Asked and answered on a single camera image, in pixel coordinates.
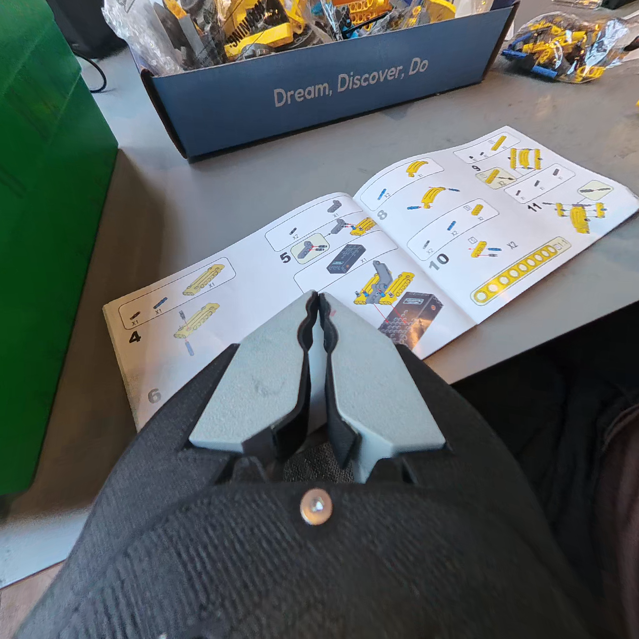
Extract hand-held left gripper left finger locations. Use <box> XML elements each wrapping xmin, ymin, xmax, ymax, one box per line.
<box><xmin>189</xmin><ymin>291</ymin><xmax>319</xmax><ymax>462</ymax></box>

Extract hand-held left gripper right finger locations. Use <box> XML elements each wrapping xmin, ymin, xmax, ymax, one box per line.
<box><xmin>319</xmin><ymin>292</ymin><xmax>446</xmax><ymax>483</ymax></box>

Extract white instruction booklet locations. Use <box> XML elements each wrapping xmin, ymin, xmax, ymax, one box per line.
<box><xmin>101</xmin><ymin>124</ymin><xmax>639</xmax><ymax>433</ymax></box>

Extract blue cardboard kit box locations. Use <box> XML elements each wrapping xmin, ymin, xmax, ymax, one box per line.
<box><xmin>139</xmin><ymin>0</ymin><xmax>521</xmax><ymax>162</ymax></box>

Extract large clear bag yellow parts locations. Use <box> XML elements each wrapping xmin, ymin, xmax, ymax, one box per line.
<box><xmin>101</xmin><ymin>0</ymin><xmax>458</xmax><ymax>77</ymax></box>

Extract bag of yellow blue parts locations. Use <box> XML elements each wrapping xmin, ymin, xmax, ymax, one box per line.
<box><xmin>501</xmin><ymin>11</ymin><xmax>631</xmax><ymax>86</ymax></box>

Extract grey desk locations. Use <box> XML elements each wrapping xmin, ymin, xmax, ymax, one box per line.
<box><xmin>0</xmin><ymin>47</ymin><xmax>639</xmax><ymax>590</ymax></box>

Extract person's legs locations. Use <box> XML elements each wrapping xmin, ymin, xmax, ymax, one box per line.
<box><xmin>451</xmin><ymin>309</ymin><xmax>639</xmax><ymax>600</ymax></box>

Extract black cable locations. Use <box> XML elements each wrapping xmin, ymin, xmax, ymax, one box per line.
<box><xmin>81</xmin><ymin>51</ymin><xmax>109</xmax><ymax>94</ymax></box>

